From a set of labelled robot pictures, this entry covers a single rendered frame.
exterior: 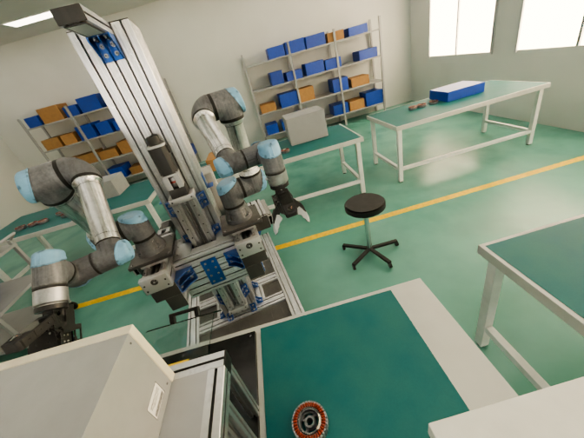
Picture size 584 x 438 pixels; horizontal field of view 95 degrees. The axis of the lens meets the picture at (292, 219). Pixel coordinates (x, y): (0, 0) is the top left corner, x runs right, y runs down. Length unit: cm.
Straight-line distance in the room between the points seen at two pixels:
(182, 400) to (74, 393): 23
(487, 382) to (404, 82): 760
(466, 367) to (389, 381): 25
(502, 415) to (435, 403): 50
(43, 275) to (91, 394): 42
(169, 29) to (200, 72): 93
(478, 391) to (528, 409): 52
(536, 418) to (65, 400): 76
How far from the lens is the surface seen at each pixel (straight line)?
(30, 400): 76
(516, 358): 189
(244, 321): 211
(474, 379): 114
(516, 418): 59
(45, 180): 127
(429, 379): 111
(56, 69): 821
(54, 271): 99
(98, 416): 65
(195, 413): 77
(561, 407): 62
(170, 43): 736
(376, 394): 107
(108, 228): 108
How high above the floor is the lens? 173
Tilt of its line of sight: 30 degrees down
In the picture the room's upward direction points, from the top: 16 degrees counter-clockwise
